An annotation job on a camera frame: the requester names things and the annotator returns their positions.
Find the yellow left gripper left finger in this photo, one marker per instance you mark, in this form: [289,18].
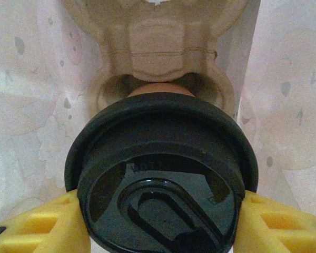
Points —
[42,226]

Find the brown pulp cup carrier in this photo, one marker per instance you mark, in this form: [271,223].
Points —
[158,39]

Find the brown paper coffee cup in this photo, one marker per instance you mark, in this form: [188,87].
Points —
[158,91]

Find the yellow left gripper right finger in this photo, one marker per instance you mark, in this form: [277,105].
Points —
[279,229]

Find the black plastic cup lid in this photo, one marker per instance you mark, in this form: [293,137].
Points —
[160,145]

